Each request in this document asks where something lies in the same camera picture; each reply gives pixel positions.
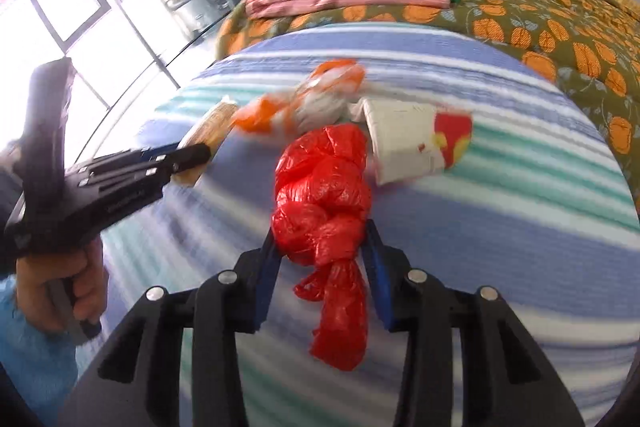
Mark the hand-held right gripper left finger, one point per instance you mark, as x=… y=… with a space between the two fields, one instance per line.
x=267 y=287

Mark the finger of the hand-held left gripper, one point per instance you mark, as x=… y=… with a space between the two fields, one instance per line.
x=185 y=159
x=150 y=153

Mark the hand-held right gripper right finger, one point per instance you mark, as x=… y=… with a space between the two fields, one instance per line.
x=377 y=287

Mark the beige snack packet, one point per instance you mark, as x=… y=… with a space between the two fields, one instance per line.
x=210 y=127

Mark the red plastic bag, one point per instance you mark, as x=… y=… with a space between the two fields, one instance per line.
x=320 y=207

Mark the person's left forearm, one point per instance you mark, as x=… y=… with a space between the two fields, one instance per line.
x=30 y=372

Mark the person's left hand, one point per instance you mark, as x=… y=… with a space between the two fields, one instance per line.
x=35 y=287

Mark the striped blanket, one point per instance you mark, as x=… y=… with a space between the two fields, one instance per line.
x=500 y=232

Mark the orange and white plastic bag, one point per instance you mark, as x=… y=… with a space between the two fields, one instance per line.
x=310 y=102

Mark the red packet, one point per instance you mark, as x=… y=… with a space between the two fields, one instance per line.
x=400 y=142

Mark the glass balcony door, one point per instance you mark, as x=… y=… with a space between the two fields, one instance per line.
x=115 y=7

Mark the orange floral quilt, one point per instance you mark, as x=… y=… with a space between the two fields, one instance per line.
x=550 y=32

